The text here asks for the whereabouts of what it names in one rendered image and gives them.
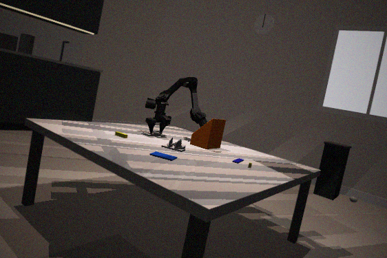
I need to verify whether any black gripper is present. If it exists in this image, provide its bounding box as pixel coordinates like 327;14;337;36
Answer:
145;110;170;134

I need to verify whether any yellow flat bar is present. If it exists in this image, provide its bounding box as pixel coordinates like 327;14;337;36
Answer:
115;131;127;138

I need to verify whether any blue block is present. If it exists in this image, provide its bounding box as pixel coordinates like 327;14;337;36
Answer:
150;151;178;161

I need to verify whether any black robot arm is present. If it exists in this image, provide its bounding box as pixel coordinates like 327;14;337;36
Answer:
145;77;208;127

